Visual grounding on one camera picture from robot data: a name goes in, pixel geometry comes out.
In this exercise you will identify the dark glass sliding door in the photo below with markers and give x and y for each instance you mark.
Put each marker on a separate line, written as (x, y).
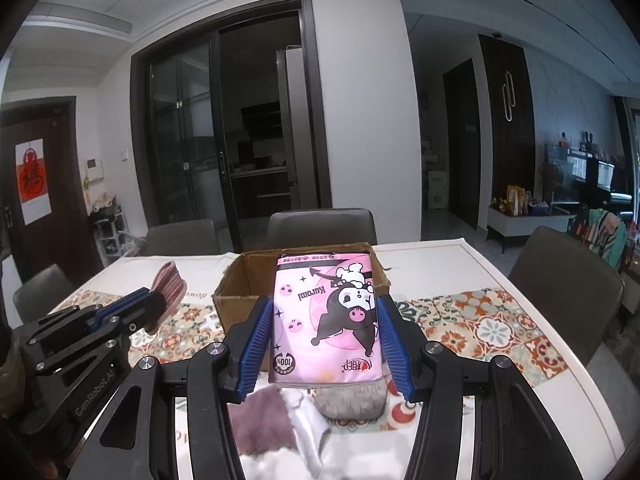
(227, 121)

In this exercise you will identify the grey chair right side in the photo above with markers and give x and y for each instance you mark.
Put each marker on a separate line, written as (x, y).
(575, 290)

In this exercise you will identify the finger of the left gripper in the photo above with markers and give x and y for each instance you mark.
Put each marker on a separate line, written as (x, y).
(120, 306)
(149, 311)

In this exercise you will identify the red paper door poster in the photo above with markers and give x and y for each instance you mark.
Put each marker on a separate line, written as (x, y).
(31, 180)

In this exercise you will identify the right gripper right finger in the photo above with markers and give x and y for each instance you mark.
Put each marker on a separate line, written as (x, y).
(514, 435)

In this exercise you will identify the grey chair far middle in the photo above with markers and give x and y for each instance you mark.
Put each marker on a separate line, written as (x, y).
(318, 227)

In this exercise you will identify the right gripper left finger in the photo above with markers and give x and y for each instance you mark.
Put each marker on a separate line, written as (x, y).
(135, 436)

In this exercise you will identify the white low tv cabinet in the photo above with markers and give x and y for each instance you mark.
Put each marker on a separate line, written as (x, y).
(505, 228)

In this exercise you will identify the patterned tablecloth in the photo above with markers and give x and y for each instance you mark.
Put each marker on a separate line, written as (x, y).
(457, 298)

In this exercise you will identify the grey chair far left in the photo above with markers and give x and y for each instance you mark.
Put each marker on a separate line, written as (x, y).
(187, 238)

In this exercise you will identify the grey chair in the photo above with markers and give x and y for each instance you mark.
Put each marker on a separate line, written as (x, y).
(318, 227)
(187, 238)
(42, 293)
(575, 290)

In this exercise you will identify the grey chair near left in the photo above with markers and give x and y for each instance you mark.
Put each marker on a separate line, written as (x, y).
(42, 293)

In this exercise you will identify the purple fuzzy cloth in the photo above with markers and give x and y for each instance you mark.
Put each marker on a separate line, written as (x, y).
(261, 423)

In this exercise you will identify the mauve ribbed knit item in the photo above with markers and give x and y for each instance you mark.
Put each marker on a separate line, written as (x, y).
(170, 284)

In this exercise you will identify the person's left hand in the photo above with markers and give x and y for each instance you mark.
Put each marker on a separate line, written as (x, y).
(12, 381)

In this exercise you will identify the wall intercom panel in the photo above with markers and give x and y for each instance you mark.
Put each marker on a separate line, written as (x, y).
(94, 169)

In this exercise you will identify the brown cardboard box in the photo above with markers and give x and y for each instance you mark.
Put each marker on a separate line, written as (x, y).
(251, 276)

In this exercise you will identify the white shoe rack shelf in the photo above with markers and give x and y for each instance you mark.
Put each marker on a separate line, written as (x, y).
(110, 230)

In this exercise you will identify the pink cartoon tissue pack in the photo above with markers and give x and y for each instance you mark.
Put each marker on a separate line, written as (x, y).
(324, 329)

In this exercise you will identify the colourful clothes on chair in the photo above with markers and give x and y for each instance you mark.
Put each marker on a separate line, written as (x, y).
(602, 232)

